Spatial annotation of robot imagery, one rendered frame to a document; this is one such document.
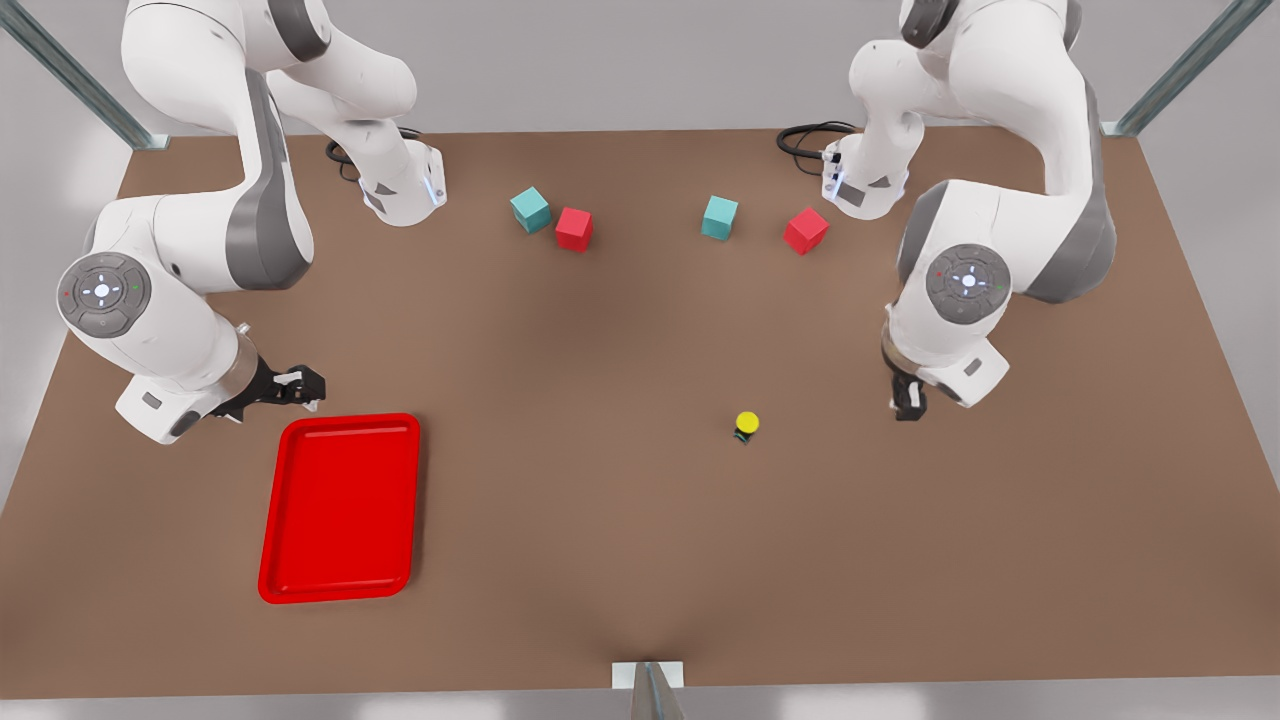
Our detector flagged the red plastic tray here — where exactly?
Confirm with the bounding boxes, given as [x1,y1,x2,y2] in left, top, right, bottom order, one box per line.
[258,413,422,605]

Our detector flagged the black cable loop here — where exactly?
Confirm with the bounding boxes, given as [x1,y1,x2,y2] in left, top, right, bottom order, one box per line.
[326,128,423,185]
[777,121,861,179]

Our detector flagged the silver frame post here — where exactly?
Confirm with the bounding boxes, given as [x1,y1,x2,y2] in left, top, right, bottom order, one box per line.
[0,0,169,151]
[612,660,687,720]
[1102,0,1275,138]

